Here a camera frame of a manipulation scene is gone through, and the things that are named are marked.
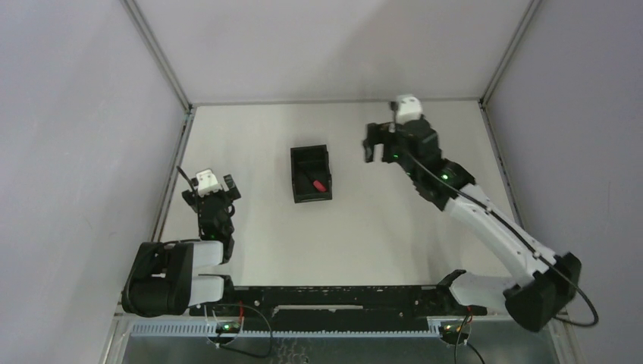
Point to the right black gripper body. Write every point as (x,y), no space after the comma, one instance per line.
(393,149)

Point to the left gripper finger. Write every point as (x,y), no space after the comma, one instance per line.
(190,198)
(231,191)

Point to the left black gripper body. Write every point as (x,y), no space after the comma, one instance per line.
(211,198)

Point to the red handled screwdriver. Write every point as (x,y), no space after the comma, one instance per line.
(311,181)

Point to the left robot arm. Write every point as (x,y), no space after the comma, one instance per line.
(164,278)

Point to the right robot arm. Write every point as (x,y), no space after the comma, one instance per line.
(455,192)

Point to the black plastic bin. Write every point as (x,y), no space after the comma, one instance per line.
(310,157)

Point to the left green circuit board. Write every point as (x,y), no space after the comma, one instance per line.
(228,328)

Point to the green circuit board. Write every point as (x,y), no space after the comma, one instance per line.
(228,328)
(452,334)

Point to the right green circuit board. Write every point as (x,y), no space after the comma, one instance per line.
(452,334)

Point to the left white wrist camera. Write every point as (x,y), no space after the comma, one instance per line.
(207,182)

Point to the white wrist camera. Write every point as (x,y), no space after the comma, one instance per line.
(207,182)
(406,108)

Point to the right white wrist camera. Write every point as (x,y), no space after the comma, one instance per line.
(406,108)

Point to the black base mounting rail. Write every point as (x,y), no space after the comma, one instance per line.
(418,300)

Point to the aluminium frame profile right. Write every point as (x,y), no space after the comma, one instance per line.
(533,305)

